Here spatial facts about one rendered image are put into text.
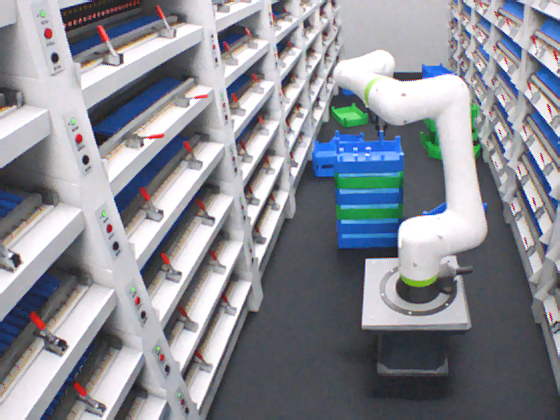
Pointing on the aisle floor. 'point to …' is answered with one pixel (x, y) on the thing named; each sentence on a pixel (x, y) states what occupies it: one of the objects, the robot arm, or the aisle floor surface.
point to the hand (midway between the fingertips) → (381, 128)
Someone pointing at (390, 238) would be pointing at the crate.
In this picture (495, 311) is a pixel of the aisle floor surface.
